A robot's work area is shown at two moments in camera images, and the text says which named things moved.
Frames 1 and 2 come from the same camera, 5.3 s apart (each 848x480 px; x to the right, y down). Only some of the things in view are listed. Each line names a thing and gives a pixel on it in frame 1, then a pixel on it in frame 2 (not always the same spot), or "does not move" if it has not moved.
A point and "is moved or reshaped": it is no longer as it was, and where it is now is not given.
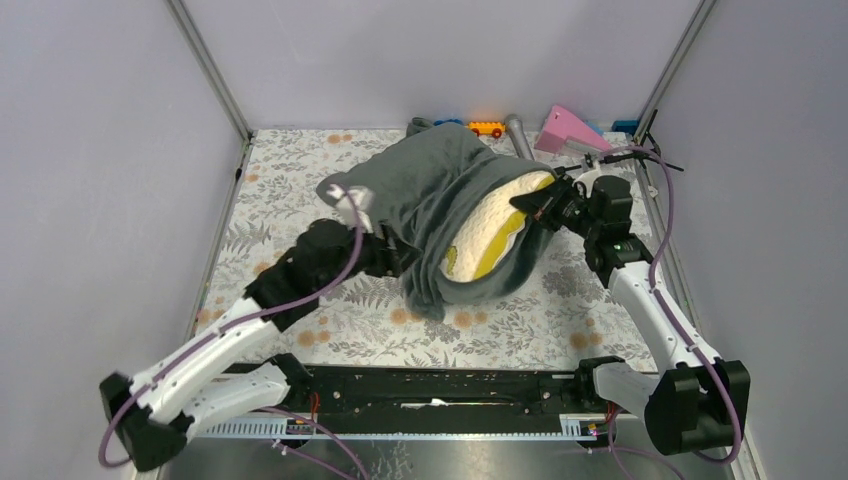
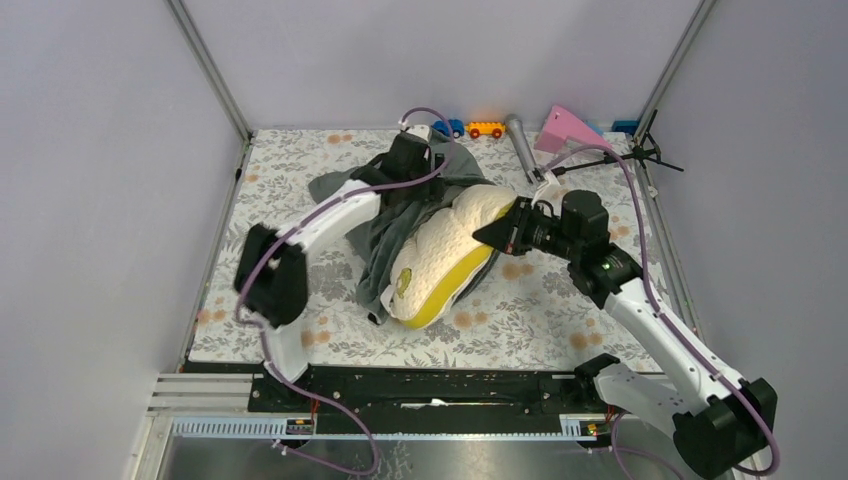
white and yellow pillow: x=485 y=225 is moved or reshaped
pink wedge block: x=561 y=124 does not move
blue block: x=628 y=126 does not move
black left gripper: x=391 y=255 -> x=430 y=190
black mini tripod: x=641 y=154 does not move
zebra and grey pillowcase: x=422 y=187 is moved or reshaped
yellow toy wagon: x=487 y=127 does not move
